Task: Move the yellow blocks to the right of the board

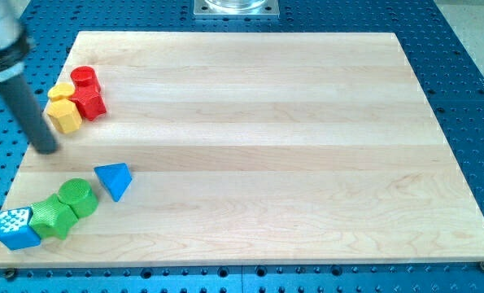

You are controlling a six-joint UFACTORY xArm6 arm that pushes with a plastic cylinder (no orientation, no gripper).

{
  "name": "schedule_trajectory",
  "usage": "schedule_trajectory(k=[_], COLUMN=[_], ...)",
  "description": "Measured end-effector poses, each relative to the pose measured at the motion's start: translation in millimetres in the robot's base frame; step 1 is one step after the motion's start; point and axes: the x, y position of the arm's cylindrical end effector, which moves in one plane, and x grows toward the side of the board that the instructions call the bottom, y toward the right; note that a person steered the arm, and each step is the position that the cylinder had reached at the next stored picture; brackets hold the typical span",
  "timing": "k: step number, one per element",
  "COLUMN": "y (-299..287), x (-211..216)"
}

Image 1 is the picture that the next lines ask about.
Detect red star block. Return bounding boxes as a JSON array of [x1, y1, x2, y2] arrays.
[[69, 87, 107, 121]]

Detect yellow hexagon block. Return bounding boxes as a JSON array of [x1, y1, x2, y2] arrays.
[[46, 99, 82, 133]]

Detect blue cube block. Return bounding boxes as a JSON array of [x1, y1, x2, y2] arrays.
[[0, 207, 41, 250]]

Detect red cylinder block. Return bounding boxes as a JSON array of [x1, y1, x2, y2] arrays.
[[70, 66, 101, 93]]

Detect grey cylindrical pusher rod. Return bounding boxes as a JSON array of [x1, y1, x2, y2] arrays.
[[0, 74, 58, 155]]

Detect left board stop screw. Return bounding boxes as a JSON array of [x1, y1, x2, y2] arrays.
[[2, 268, 16, 280]]

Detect yellow cylinder block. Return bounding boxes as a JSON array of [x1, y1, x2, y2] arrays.
[[47, 82, 76, 102]]

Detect blue triangle block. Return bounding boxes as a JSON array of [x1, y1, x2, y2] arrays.
[[94, 163, 133, 202]]

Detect light wooden board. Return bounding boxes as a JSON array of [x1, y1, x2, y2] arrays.
[[0, 31, 484, 268]]

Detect green cylinder block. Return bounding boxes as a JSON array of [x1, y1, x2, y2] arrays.
[[58, 178, 98, 218]]

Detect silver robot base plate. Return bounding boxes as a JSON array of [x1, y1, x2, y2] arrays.
[[193, 0, 280, 18]]

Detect green star block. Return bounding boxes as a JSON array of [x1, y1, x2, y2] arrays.
[[29, 194, 79, 240]]

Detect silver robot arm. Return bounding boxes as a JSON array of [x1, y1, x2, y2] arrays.
[[0, 1, 58, 154]]

